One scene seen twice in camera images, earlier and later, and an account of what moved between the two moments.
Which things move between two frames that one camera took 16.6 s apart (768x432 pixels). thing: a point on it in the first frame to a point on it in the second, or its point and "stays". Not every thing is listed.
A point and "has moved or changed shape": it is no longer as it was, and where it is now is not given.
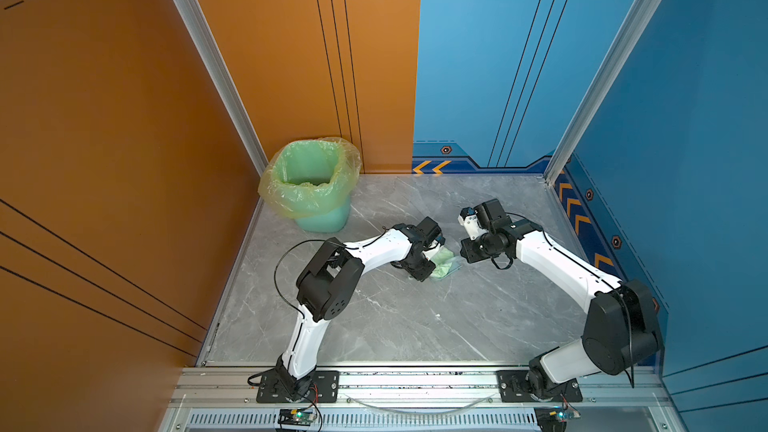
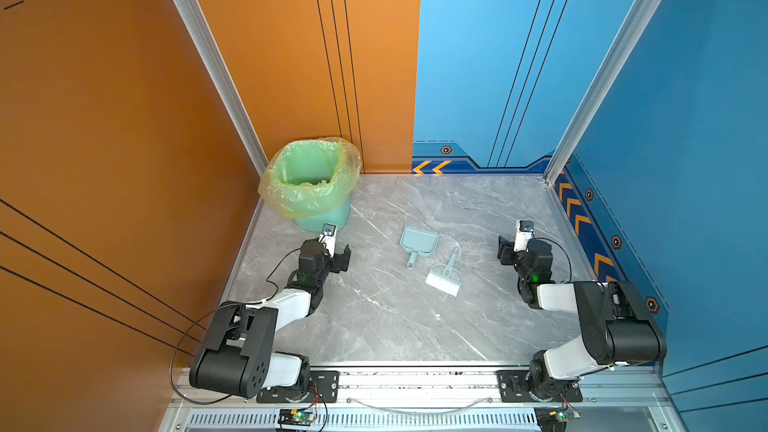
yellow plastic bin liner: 310,177 stays
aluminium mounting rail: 224,399 stays
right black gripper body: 478,249 to 515,259
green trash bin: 330,220 stays
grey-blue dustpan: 445,262 has moved or changed shape
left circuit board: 296,417 stays
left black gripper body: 422,269 to 332,265
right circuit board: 554,418 stays
